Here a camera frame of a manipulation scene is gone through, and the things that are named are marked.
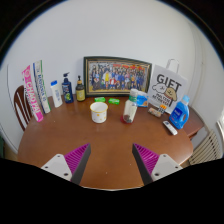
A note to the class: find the white blue-capped shampoo bottle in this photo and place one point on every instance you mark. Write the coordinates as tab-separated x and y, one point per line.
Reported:
56	96

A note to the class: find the brown wooden chair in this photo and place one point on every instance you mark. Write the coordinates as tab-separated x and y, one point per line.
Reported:
20	110

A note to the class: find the long green white box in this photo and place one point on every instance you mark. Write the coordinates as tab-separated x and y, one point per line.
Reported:
41	86

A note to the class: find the white remote control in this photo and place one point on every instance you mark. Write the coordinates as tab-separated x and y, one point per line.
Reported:
170	127

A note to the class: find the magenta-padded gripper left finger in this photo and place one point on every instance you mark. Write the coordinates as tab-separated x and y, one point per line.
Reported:
75	160

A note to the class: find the framed group photo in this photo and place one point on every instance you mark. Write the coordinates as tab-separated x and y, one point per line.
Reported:
116	76

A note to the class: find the blue tissue pack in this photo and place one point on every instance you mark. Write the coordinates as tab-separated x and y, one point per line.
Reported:
143	100

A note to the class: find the small wrapped snack packet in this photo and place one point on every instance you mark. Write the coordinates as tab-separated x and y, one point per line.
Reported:
154	112

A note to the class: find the white radiator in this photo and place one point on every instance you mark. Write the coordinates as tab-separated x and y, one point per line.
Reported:
206	148

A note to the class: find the flat round red coaster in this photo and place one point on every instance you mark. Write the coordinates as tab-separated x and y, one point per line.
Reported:
122	120

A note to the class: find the white yellow-rimmed cup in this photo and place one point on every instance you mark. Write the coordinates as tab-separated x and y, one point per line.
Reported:
98	113

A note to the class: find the amber pump bottle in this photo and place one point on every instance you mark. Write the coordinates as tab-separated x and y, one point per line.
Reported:
80	93

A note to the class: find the white paper gift bag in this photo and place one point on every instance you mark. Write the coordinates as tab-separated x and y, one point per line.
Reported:
168	86

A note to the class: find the clear green-labelled drink bottle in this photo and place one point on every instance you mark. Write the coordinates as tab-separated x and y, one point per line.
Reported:
130	108

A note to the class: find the dark blue pump bottle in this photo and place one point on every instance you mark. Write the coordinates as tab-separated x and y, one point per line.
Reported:
67	93

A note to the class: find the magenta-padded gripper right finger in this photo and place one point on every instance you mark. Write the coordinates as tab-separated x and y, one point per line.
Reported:
148	160

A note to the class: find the colourful puzzle cube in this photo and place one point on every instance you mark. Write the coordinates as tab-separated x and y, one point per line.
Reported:
162	109

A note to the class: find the blue detergent bottle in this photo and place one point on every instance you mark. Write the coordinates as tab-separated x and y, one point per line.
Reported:
179	116

